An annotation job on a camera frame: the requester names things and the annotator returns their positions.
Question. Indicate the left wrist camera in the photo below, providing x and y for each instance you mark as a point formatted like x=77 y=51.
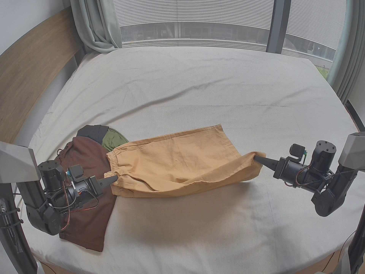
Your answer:
x=75 y=172

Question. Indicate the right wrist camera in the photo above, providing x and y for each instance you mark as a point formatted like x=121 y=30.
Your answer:
x=296 y=150

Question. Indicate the brown shorts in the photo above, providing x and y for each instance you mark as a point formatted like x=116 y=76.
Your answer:
x=88 y=221

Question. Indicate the window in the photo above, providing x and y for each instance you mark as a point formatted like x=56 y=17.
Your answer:
x=199 y=10

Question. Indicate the bed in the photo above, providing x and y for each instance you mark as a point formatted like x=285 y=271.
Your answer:
x=199 y=90

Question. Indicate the black garment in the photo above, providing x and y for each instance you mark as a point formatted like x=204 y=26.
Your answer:
x=91 y=132

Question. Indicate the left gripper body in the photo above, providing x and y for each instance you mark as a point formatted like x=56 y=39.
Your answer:
x=88 y=187

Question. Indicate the tan trousers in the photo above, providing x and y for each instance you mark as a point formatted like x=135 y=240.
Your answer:
x=176 y=158

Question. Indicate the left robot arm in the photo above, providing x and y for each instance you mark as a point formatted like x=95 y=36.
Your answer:
x=37 y=210

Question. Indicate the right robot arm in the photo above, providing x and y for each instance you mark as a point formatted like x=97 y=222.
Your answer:
x=336 y=190

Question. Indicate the green garment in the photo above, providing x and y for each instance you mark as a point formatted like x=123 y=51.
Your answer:
x=112 y=140

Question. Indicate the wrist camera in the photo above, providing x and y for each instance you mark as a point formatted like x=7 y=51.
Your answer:
x=75 y=172
x=296 y=150

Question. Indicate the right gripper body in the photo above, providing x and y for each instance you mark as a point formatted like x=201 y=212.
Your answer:
x=289 y=171

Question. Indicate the grey-green curtain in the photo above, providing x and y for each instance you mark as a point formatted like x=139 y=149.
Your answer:
x=349 y=53
x=94 y=16

